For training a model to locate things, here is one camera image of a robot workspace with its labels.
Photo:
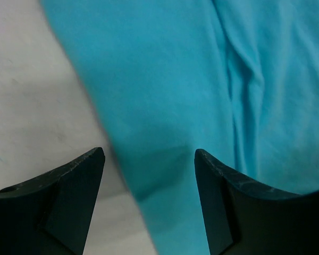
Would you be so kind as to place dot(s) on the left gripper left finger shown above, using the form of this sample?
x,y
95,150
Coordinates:
x,y
51,213

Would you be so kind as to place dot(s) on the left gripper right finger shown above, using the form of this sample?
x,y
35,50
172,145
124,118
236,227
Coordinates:
x,y
244,216

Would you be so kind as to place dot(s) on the teal t shirt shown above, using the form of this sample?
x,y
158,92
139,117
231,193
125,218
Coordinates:
x,y
239,79

